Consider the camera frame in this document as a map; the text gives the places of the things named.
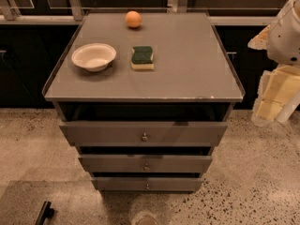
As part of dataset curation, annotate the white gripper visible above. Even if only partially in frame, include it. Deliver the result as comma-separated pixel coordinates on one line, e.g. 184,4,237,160
247,26,300,126

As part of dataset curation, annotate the metal railing frame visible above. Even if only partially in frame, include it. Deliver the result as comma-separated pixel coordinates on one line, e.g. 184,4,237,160
0,0,289,25

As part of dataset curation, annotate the grey bottom drawer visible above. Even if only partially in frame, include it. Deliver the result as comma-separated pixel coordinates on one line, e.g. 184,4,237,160
92,177,203,192

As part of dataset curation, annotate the white bowl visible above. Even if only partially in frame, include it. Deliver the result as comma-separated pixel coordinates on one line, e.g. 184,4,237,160
71,43,116,72

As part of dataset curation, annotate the grey drawer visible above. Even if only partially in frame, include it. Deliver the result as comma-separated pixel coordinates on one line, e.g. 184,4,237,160
92,177,203,192
79,155,212,173
60,121,227,147

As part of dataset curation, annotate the black object on floor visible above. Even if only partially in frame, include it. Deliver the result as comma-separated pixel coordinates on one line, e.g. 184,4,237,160
35,201,54,225

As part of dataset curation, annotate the grey middle drawer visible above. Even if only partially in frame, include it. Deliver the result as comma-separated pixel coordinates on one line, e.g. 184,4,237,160
79,155,212,173

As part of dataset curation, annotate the grey top drawer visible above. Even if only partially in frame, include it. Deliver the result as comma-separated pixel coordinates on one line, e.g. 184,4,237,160
60,121,227,147

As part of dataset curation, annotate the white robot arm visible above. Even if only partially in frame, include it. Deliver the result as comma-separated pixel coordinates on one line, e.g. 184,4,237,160
247,0,300,127

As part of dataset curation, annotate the green yellow sponge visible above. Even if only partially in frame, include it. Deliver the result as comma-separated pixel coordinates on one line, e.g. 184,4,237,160
131,46,154,70

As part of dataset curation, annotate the grey drawer cabinet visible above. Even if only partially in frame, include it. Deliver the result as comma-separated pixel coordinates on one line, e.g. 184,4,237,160
43,13,244,180

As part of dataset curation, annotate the orange fruit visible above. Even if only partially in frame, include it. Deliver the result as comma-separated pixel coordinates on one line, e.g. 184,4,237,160
126,11,142,28

